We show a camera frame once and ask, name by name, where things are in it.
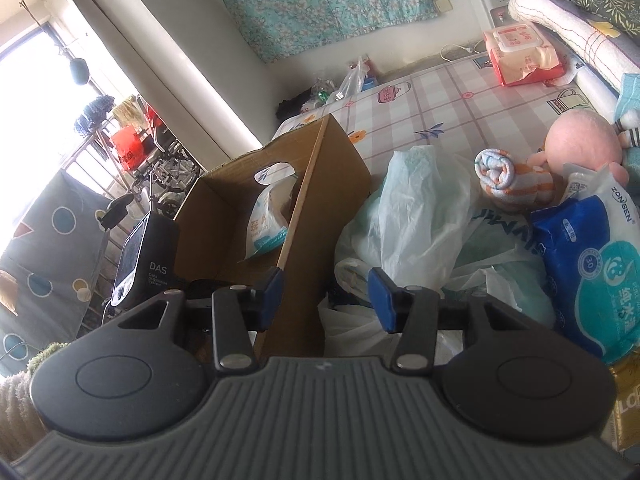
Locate blue knit cloth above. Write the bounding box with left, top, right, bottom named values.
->
left=75, top=95, right=113, bottom=133

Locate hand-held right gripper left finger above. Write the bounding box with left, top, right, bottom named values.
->
left=117, top=266, right=284, bottom=376

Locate white plastic bag blue print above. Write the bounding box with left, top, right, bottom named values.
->
left=450, top=207, right=558, bottom=331

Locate white soft pouch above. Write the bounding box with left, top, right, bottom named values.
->
left=244, top=177, right=301, bottom=261

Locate gold tissue pack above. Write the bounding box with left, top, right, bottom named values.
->
left=602, top=360, right=640, bottom=456

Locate wheelchair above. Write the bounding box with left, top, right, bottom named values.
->
left=132, top=105, right=203, bottom=216

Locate small clear plastic bag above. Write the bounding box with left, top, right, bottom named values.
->
left=337, top=56, right=378, bottom=98

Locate red bag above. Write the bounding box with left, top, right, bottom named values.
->
left=111, top=124, right=151, bottom=172

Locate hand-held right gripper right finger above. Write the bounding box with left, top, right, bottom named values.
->
left=367, top=266, right=521, bottom=376

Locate brown cardboard box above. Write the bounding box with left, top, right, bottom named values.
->
left=172, top=114, right=373, bottom=361

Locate pink wet wipes pack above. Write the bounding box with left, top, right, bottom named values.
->
left=482, top=22, right=571, bottom=87

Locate green leaf print pillow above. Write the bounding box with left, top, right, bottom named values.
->
left=570, top=0, right=640, bottom=36

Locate pink plush toy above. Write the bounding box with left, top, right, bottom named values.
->
left=525, top=110, right=631, bottom=186

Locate blue wet wipes pack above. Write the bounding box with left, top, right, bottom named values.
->
left=530, top=162, right=640, bottom=366

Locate hanging metal hook rack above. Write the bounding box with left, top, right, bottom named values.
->
left=15, top=0, right=56, bottom=46

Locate blue checked cloth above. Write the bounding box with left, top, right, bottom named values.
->
left=614, top=72, right=640, bottom=121

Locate white water dispenser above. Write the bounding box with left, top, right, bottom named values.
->
left=467, top=0, right=526, bottom=28

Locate striped towel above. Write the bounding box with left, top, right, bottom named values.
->
left=474, top=147, right=556, bottom=213

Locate fuzzy green beige clothing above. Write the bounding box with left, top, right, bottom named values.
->
left=0, top=342, right=71, bottom=441

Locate white power cable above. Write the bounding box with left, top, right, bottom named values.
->
left=440, top=42, right=481, bottom=63

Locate translucent white plastic bag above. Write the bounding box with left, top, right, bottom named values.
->
left=334, top=145, right=483, bottom=361

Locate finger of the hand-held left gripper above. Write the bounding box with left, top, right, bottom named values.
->
left=177, top=277, right=223, bottom=311

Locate teal floral wall cloth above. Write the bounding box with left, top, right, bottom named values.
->
left=200, top=0, right=441, bottom=63

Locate rolled white quilt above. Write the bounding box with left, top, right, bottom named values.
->
left=507, top=0, right=640, bottom=121

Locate black cloth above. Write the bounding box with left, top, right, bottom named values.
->
left=277, top=87, right=313, bottom=121

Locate grey dotted blanket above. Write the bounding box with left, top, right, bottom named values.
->
left=0, top=169, right=116, bottom=376

